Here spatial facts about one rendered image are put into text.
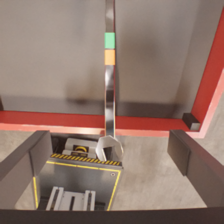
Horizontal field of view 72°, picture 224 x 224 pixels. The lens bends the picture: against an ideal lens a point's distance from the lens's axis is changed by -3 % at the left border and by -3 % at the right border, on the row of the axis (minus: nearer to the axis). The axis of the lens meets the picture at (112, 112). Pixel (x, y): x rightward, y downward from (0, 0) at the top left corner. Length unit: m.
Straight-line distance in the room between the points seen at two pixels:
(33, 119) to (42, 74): 0.07
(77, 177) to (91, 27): 1.20
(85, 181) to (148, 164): 0.69
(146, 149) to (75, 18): 1.43
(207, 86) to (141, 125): 0.12
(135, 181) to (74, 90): 1.69
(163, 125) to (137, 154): 1.33
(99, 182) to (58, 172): 0.32
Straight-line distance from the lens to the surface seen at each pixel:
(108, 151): 1.38
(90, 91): 0.27
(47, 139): 0.17
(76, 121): 0.27
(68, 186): 1.44
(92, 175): 1.30
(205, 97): 0.28
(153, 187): 2.02
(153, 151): 1.61
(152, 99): 0.28
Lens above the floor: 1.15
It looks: 62 degrees down
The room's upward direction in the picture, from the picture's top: 178 degrees clockwise
